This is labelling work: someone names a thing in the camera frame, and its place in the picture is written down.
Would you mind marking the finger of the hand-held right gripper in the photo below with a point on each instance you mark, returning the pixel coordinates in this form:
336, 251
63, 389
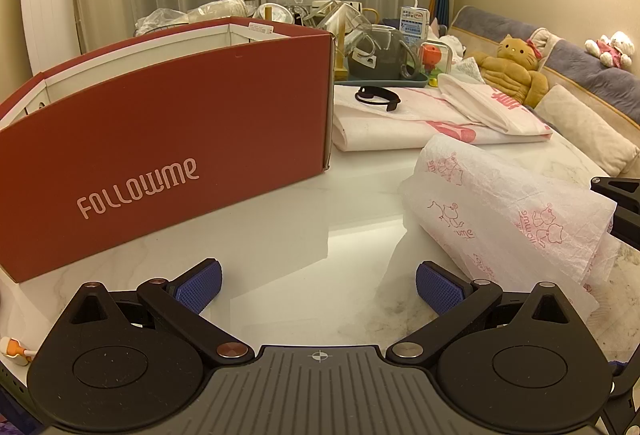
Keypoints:
625, 195

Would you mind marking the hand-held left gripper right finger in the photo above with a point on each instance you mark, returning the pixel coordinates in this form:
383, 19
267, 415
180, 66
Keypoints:
440, 287

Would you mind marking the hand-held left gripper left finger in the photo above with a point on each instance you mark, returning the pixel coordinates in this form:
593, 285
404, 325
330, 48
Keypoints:
200, 286

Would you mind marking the white pink-printed shopping bag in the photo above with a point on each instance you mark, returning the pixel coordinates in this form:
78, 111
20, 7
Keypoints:
500, 210

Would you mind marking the folded white red-lettered bag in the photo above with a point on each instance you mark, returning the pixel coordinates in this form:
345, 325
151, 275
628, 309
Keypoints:
500, 112

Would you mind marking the flat folded white pink bag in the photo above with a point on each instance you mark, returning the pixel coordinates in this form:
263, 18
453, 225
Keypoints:
385, 127

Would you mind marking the clear plastic bag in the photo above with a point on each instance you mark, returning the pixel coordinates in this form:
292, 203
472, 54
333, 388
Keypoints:
160, 20

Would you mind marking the beige cushion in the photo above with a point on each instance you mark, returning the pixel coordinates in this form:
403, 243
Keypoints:
585, 125

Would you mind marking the grey sofa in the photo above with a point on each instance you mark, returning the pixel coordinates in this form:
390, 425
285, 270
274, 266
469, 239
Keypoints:
575, 60

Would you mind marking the white plush in pink dress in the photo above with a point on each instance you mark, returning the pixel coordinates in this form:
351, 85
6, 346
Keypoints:
612, 47

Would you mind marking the red cardboard box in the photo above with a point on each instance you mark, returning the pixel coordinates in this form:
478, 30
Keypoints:
165, 140

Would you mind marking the yellow muscular cat plush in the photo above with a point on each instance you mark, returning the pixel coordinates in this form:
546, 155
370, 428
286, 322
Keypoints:
510, 65

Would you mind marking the green tray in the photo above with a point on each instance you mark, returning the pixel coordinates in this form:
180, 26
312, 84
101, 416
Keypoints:
380, 82

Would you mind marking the orange toy in clear case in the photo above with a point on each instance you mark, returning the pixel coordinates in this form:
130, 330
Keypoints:
434, 55

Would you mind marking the milk carton with straw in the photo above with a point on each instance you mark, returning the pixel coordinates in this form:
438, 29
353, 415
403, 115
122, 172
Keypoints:
415, 22

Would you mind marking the glass jar with lid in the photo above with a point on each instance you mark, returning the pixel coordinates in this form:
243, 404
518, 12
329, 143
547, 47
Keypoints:
235, 5

